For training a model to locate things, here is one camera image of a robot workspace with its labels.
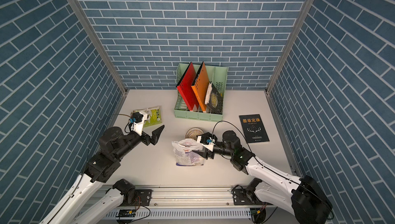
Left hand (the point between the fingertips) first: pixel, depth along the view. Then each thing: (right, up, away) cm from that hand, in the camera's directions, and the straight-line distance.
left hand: (159, 121), depth 67 cm
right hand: (+17, -11, +7) cm, 21 cm away
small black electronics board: (-17, -45, +5) cm, 48 cm away
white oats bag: (+10, -16, +5) cm, 20 cm away
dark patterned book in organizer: (+27, +8, +32) cm, 43 cm away
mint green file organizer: (+29, +27, +35) cm, 53 cm away
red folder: (+10, +17, +22) cm, 30 cm away
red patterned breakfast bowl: (+13, -10, +26) cm, 31 cm away
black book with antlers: (+52, -9, +31) cm, 61 cm away
